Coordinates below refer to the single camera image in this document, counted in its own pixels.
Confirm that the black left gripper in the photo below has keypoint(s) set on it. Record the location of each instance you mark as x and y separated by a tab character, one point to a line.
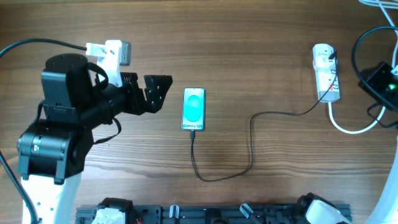
154	100

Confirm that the blue Samsung Galaxy smartphone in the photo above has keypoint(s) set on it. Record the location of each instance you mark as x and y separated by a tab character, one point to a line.
193	109

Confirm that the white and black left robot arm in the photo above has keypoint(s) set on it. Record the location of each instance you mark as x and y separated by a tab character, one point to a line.
79	97

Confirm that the white USB charger plug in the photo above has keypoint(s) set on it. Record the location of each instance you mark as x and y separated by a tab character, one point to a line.
323	62

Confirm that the white power strip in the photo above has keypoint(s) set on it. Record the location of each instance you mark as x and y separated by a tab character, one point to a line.
328	88

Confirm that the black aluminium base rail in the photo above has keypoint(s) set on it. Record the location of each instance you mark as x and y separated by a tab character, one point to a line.
152	214

